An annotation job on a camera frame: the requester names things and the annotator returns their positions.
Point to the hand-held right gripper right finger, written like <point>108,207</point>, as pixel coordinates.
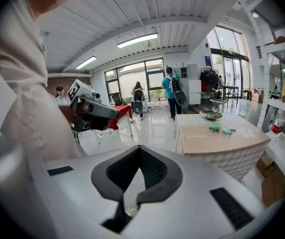
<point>167,180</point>

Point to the dark table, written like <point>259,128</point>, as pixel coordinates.
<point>230,86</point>

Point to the green candy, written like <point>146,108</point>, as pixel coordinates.
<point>215,128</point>

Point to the green tiered glass dish stand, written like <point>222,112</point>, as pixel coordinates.
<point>210,114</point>

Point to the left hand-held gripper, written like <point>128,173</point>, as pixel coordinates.
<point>80,91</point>

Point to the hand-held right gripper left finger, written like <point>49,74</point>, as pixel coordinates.
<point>107,180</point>

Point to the white side cabinet with items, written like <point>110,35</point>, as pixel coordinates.
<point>265,66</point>

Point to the person's left forearm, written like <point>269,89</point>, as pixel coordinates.
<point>65,113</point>

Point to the flat cardboard sheet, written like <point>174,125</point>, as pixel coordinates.
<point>271,188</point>

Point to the person's beige shirt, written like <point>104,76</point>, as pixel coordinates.
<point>20,83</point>

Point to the black office chair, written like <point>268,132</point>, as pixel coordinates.
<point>138,103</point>

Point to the person's left hand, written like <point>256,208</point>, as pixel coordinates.
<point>83,109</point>

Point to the blue wall sign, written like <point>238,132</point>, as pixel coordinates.
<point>207,60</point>

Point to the cardboard boxes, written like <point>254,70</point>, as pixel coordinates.
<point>256,97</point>

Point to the red cloth covered table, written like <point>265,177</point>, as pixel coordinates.
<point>121,111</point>

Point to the dark grey oval case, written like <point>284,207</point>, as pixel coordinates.
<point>181,99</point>

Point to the round ceiling light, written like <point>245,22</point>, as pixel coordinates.
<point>256,14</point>

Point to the long ceiling light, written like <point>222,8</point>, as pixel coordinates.
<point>86,62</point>
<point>137,40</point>

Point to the beige floral tablecloth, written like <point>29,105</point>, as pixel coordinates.
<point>219,143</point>

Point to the clear plastic bag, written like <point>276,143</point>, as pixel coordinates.
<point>228,131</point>

